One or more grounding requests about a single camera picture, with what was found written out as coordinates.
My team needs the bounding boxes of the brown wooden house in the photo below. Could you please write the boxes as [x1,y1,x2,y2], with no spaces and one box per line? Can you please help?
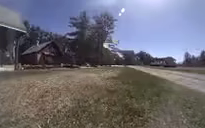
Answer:
[20,39,68,66]

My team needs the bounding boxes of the building with pale roof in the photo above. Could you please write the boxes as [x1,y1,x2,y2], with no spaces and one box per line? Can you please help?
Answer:
[113,49,137,66]

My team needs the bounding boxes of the row of trees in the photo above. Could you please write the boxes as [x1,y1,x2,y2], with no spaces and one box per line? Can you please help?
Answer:
[182,47,205,68]

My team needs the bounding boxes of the thin pole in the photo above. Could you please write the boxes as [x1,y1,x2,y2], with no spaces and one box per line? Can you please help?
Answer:
[13,33,23,71]

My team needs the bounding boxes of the pale gravel road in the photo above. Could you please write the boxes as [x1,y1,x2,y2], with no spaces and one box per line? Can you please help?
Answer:
[127,65,205,97]

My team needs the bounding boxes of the green grass strip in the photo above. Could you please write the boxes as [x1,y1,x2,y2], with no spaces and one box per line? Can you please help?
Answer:
[149,65,205,76]

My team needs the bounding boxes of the dry grass verge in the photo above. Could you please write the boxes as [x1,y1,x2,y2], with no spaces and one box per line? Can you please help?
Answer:
[0,65,205,128]

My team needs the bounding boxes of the distant buildings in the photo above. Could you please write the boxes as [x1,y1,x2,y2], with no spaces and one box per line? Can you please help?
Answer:
[135,50,178,68]

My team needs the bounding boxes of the barn with grey roof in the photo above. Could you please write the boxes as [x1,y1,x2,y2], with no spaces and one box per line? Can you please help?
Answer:
[0,2,28,67]

